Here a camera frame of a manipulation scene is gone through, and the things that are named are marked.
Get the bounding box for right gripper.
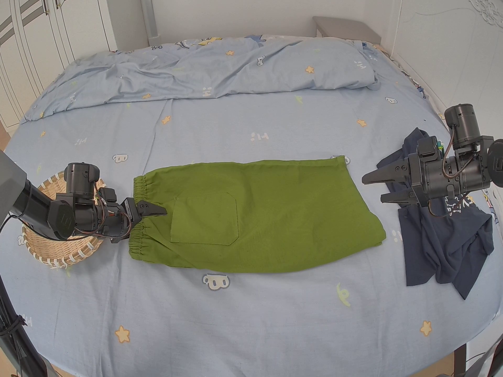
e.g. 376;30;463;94
361;152;469;211

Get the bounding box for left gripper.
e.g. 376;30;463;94
110;197;168;245

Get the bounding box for green shorts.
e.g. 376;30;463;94
129;155;387;275

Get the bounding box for dark blue garment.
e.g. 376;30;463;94
376;128;495;300

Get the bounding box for round woven basket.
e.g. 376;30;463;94
21;173;107;268

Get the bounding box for bed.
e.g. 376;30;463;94
0;0;503;374

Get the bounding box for pale blue quilt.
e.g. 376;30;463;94
20;34;382;123

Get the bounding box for grey bedside table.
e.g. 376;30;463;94
312;16;382;46

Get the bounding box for white wardrobe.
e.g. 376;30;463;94
0;0;119;129

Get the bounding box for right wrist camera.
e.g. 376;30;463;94
417;136;447;162

